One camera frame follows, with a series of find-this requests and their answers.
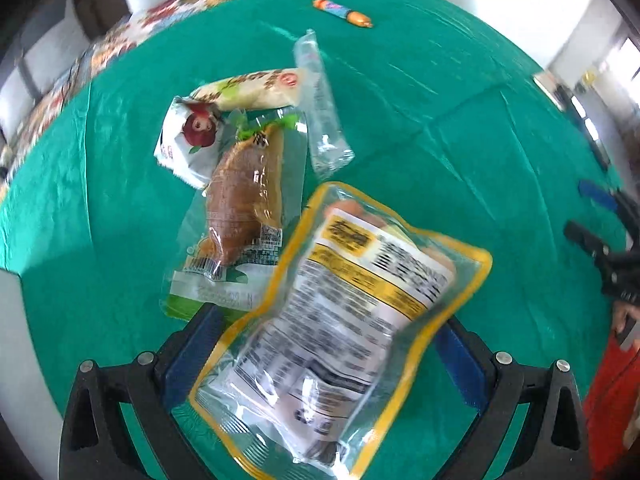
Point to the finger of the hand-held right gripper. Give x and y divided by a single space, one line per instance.
597 195
585 240

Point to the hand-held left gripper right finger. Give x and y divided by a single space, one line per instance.
460 370

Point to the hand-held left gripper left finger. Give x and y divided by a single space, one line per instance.
192 360

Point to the yellow-edged clear sausage pack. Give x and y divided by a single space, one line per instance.
340 320

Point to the white red-fruit snack packet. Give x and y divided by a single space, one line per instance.
190 152

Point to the beige rice cracker packet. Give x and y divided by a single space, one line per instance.
250 91

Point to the person's right hand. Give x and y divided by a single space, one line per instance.
620 315

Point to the white flat device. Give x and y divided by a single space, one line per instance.
550 87

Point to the red cloth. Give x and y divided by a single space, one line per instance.
610 410

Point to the green cloth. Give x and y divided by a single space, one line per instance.
450 135

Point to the brown meat clear pack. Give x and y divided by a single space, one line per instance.
240 195

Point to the narrow clear snack packet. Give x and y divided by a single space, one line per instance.
320 105

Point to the small orange sausage stick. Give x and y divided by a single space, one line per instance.
342 12

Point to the floral bedsheet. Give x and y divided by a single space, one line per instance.
165 10

